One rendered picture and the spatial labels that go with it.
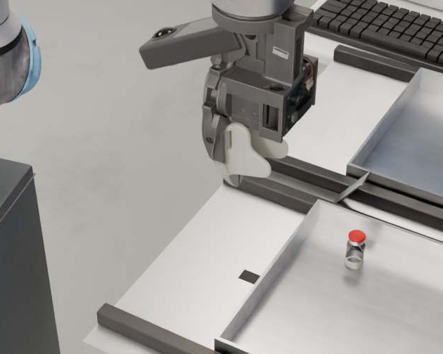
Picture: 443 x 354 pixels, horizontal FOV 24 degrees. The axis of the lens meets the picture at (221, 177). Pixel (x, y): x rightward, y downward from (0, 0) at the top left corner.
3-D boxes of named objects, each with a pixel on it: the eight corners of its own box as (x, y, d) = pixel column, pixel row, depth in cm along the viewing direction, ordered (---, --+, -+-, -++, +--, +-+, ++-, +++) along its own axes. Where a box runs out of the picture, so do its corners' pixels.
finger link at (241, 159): (263, 217, 99) (265, 141, 93) (209, 197, 101) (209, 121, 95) (278, 199, 101) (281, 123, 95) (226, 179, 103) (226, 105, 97)
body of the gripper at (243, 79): (278, 152, 92) (284, 36, 84) (196, 123, 95) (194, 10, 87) (316, 108, 97) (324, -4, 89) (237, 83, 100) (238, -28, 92)
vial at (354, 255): (366, 260, 123) (369, 234, 120) (358, 272, 121) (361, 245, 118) (349, 254, 124) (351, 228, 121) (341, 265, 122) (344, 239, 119)
